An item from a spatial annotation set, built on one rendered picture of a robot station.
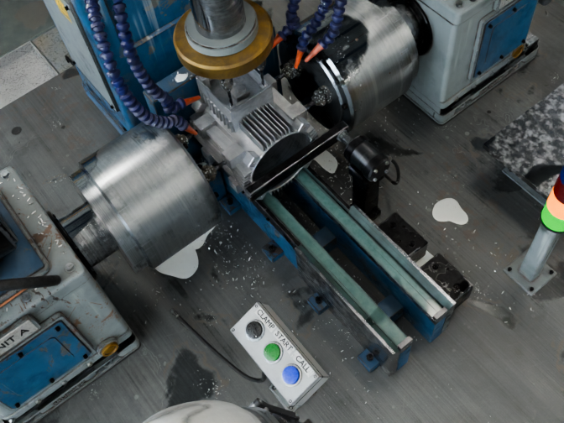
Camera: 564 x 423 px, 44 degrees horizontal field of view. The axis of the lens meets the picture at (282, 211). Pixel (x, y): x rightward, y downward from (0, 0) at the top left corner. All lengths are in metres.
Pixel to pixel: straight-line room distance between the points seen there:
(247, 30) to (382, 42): 0.32
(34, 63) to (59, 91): 0.73
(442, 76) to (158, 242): 0.74
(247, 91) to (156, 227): 0.33
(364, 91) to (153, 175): 0.46
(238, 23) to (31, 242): 0.51
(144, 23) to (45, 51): 1.23
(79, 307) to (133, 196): 0.22
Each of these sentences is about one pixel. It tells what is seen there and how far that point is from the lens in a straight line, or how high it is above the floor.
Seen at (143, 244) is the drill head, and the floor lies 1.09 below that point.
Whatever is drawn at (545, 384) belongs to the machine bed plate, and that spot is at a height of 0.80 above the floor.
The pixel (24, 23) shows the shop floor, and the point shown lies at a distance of 3.46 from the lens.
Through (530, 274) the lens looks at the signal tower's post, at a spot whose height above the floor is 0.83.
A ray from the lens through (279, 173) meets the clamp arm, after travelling 1.38.
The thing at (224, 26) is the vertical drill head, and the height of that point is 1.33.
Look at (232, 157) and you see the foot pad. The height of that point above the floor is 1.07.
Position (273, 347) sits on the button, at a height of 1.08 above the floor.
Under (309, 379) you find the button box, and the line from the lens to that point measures 1.15.
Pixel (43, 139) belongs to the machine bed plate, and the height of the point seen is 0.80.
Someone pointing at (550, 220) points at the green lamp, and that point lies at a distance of 1.33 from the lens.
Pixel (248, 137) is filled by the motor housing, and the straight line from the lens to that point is 1.37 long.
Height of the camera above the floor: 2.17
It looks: 59 degrees down
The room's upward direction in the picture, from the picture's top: 9 degrees counter-clockwise
